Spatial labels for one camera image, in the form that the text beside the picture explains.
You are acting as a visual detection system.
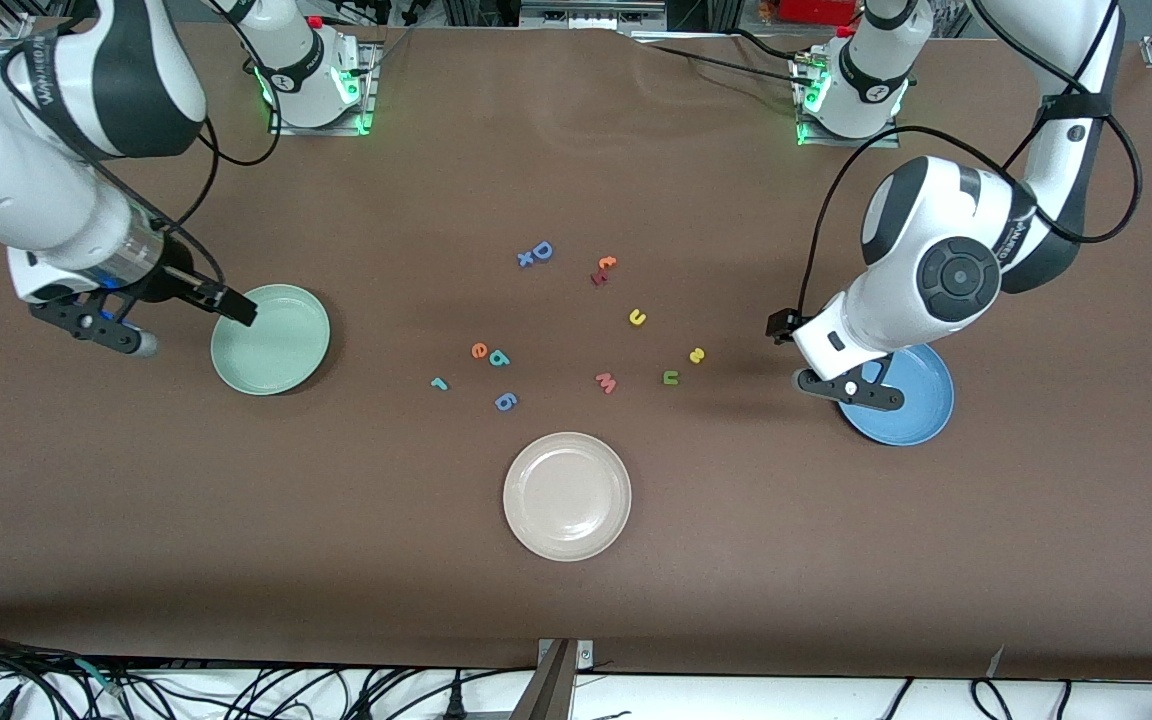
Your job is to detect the blue plate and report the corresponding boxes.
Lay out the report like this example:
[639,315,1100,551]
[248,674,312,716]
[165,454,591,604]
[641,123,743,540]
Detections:
[839,343,956,447]

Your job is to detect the pale green plate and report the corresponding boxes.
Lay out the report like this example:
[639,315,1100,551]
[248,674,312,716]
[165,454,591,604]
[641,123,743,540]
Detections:
[210,284,332,397]

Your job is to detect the brown table cover sheet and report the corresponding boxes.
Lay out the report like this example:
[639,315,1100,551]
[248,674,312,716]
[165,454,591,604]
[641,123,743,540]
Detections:
[0,18,1152,683]

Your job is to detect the beige plate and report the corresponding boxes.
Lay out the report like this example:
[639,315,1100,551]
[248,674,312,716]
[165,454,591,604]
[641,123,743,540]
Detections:
[502,431,633,563]

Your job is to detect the red box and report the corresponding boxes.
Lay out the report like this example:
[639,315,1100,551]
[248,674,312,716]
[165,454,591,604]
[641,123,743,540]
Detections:
[774,0,865,26]

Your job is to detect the grey power strip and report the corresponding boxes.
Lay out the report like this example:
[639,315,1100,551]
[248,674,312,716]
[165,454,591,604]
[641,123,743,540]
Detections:
[519,0,669,31]

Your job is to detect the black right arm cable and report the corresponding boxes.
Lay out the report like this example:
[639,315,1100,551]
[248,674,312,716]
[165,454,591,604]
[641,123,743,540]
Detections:
[21,0,283,296]

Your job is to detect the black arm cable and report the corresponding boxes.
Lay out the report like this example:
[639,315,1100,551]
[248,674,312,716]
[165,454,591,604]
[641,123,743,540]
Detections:
[798,0,1144,321]
[21,0,283,296]

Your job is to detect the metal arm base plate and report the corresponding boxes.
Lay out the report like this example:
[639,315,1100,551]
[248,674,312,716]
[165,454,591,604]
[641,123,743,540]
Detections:
[794,55,903,150]
[268,40,382,137]

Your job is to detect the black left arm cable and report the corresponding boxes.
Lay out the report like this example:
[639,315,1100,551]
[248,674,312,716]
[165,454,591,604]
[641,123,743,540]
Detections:
[798,0,1144,321]

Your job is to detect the teal tipped cable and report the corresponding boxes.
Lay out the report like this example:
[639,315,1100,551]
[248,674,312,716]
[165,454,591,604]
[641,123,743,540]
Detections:
[71,655,127,698]

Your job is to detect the silver corner bracket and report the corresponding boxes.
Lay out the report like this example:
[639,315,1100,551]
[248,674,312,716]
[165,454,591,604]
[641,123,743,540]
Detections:
[536,638,595,673]

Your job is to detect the grey aluminium profile post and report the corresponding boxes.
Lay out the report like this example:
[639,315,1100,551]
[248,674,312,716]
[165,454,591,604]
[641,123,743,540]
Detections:
[509,642,577,720]

